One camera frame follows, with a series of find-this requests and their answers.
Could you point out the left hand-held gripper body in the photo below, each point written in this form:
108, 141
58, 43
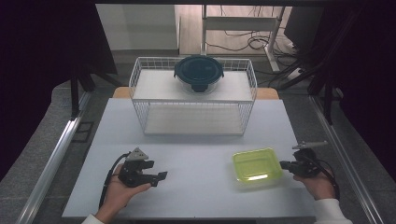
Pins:
134, 174

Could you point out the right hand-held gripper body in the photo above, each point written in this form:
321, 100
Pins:
306, 166

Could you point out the yellow-green rectangular lidded container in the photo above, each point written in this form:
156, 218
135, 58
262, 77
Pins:
257, 166

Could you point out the round dark teal lidded container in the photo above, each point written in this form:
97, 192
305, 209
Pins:
198, 72

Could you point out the person's left hand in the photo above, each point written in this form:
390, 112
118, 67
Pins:
120, 193

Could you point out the person's right hand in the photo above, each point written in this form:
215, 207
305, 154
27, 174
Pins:
320, 186

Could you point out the black metal stand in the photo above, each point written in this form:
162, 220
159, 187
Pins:
327, 93
74, 93

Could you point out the wooden table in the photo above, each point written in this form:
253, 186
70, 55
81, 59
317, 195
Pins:
121, 92

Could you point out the white power strip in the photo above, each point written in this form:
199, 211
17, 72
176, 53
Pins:
295, 73

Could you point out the white cabinet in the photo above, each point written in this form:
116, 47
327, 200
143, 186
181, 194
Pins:
140, 28

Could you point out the aluminium rail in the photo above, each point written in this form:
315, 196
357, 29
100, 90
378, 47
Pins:
342, 161
53, 165

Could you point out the black floor bracket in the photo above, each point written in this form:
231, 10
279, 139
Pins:
83, 132

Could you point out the white metal desk frame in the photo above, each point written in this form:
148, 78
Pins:
239, 23

